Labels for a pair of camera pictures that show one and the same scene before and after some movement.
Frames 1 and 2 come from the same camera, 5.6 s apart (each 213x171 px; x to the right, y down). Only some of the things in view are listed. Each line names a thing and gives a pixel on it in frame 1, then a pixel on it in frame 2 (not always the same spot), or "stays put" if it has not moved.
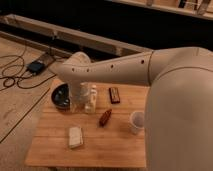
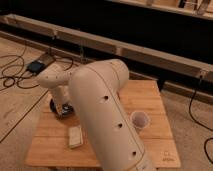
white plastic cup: x=137 y=122 stays put
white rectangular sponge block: x=75 y=136 stays put
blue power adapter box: x=36 y=67 stays put
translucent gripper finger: x=73 y=105 to x=60 y=111
